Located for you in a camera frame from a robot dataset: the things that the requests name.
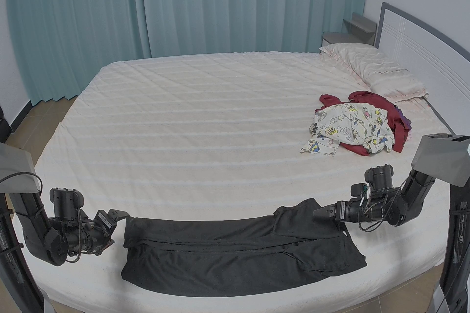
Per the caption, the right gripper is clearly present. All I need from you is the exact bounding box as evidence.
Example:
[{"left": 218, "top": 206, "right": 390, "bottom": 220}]
[{"left": 335, "top": 200, "right": 369, "bottom": 224}]

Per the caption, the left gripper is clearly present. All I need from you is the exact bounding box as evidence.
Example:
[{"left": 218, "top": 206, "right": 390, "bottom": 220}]
[{"left": 79, "top": 209, "right": 118, "bottom": 256}]

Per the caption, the black T-shirt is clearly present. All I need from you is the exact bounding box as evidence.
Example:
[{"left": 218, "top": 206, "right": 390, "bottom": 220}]
[{"left": 121, "top": 198, "right": 368, "bottom": 297}]

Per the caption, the bed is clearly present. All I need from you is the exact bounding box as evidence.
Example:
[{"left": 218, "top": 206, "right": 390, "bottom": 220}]
[{"left": 20, "top": 3, "right": 470, "bottom": 313}]

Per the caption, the white printed pyjama top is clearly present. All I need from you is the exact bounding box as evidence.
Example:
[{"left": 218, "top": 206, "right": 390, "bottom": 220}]
[{"left": 299, "top": 102, "right": 395, "bottom": 157}]

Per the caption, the purple garment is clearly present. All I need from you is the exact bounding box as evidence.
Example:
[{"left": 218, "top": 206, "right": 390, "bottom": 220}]
[{"left": 395, "top": 104, "right": 412, "bottom": 130}]

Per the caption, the dark red garment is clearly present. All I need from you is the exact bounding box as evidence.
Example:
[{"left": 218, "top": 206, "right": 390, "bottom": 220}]
[{"left": 319, "top": 91, "right": 411, "bottom": 157}]

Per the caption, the cream pillow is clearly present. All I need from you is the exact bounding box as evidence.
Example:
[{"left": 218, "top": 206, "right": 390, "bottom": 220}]
[{"left": 319, "top": 43, "right": 429, "bottom": 101}]

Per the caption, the grey bedside table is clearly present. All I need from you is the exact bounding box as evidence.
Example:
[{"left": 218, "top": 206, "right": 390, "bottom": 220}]
[{"left": 322, "top": 12, "right": 378, "bottom": 47}]

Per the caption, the black cable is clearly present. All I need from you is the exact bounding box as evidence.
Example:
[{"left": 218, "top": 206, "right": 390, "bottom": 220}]
[
  {"left": 0, "top": 172, "right": 43, "bottom": 195},
  {"left": 359, "top": 220, "right": 384, "bottom": 232}
]

